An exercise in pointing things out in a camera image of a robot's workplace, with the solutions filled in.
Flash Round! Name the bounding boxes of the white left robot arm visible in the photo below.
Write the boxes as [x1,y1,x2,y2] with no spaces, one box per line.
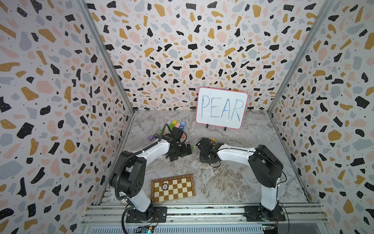
[109,124,192,214]

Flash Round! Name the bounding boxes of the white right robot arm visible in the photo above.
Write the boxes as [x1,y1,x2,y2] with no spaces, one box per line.
[196,137,286,222]

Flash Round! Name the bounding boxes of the wooden chessboard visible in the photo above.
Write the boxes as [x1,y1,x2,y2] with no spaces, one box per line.
[151,174,196,203]

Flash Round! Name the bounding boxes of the pink framed whiteboard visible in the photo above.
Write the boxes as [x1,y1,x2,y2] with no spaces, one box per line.
[195,87,248,129]

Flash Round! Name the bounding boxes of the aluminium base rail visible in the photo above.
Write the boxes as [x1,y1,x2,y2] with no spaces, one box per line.
[78,203,334,234]

